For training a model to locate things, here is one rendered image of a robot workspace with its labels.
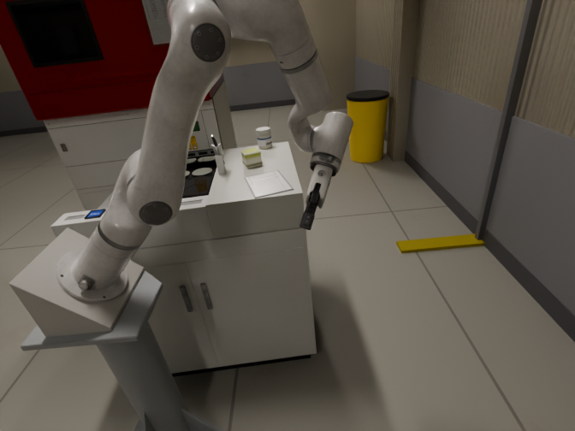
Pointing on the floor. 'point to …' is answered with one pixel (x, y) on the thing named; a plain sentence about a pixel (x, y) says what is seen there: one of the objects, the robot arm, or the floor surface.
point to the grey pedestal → (136, 363)
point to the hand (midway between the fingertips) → (306, 221)
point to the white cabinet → (232, 301)
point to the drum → (367, 124)
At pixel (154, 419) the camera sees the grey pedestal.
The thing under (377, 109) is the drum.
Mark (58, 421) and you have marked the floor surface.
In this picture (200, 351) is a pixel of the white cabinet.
